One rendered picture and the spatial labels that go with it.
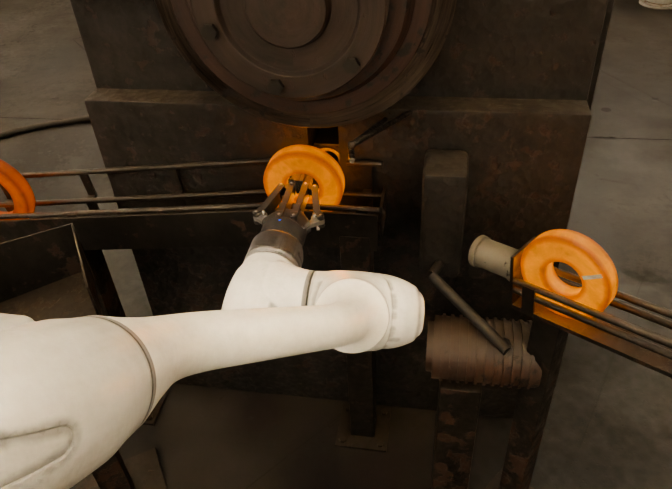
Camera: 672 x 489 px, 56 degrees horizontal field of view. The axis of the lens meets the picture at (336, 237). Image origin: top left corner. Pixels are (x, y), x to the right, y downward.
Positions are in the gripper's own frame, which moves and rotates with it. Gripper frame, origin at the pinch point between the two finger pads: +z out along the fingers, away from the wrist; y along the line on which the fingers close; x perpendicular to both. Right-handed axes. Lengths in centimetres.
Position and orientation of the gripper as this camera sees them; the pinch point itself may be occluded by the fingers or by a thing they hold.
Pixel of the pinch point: (303, 176)
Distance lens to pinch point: 118.5
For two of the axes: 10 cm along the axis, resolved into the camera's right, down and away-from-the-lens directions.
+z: 1.6, -6.5, 7.4
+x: -0.6, -7.6, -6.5
